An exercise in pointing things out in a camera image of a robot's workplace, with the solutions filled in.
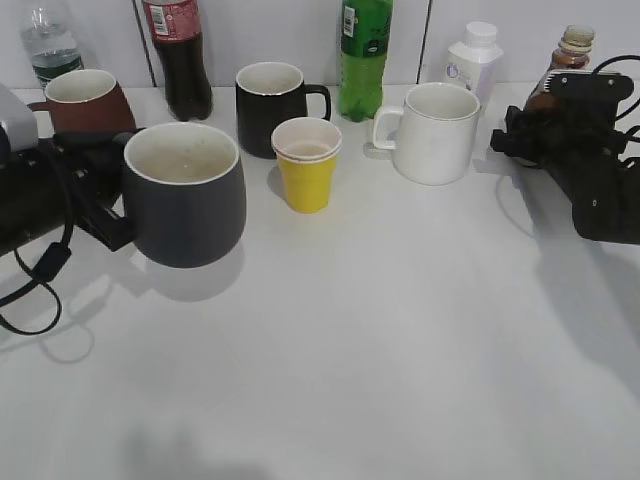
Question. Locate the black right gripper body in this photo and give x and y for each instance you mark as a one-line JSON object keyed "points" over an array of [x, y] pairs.
{"points": [[579, 151]]}

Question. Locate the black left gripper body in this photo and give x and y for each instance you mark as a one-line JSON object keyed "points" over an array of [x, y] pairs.
{"points": [[93, 164]]}

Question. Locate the brown Nescafe coffee bottle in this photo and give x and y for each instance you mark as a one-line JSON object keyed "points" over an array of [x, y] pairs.
{"points": [[572, 52]]}

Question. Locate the dark grey ceramic mug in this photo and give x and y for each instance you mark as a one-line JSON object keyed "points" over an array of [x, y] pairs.
{"points": [[183, 188]]}

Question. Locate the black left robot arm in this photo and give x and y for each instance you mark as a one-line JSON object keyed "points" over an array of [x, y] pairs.
{"points": [[34, 197]]}

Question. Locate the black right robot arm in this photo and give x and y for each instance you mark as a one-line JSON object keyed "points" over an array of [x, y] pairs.
{"points": [[613, 221]]}

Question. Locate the yellow paper cup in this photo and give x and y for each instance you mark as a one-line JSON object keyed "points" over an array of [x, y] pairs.
{"points": [[307, 149]]}

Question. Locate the maroon ceramic mug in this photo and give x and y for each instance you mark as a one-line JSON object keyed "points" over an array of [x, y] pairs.
{"points": [[88, 100]]}

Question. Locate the clear water bottle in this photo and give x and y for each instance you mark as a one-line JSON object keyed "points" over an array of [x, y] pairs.
{"points": [[46, 30]]}

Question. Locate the white plastic bottle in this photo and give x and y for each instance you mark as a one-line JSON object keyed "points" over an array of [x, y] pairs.
{"points": [[473, 62]]}

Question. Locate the white ceramic mug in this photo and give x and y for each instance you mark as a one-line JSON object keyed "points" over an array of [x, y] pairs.
{"points": [[435, 138]]}

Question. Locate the dark cola bottle red label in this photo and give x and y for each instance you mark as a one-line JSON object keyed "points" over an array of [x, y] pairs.
{"points": [[176, 33]]}

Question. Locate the black ceramic mug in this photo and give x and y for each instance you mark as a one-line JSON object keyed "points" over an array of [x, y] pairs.
{"points": [[268, 94]]}

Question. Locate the green soda bottle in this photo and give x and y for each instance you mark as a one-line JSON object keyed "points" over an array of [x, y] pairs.
{"points": [[364, 40]]}

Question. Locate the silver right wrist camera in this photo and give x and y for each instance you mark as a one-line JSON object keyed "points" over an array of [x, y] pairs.
{"points": [[600, 93]]}

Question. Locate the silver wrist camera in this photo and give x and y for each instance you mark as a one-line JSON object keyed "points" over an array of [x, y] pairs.
{"points": [[19, 129], [600, 93]]}

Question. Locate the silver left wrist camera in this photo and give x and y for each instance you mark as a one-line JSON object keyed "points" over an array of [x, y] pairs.
{"points": [[19, 129]]}

